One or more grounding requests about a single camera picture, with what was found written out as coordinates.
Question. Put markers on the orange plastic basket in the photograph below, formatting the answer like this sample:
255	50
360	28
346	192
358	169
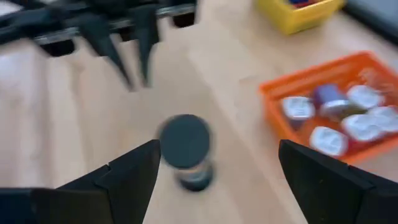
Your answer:
311	74

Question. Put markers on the yellow plastic basket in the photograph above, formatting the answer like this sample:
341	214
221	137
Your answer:
295	21

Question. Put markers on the blue rectangular block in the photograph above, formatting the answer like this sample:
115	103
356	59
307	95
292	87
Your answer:
295	1

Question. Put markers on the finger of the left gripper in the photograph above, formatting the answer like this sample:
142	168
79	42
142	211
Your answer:
146	37
102	40

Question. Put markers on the red power adapter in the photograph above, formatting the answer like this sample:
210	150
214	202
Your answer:
329	141

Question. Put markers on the black aluminium table frame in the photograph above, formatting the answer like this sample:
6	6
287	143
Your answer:
373	15

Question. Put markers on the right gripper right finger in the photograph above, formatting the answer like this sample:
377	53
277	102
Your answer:
326	186

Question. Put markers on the orange sand black hourglass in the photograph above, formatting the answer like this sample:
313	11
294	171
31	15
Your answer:
185	140

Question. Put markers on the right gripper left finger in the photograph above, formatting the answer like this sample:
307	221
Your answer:
118	189

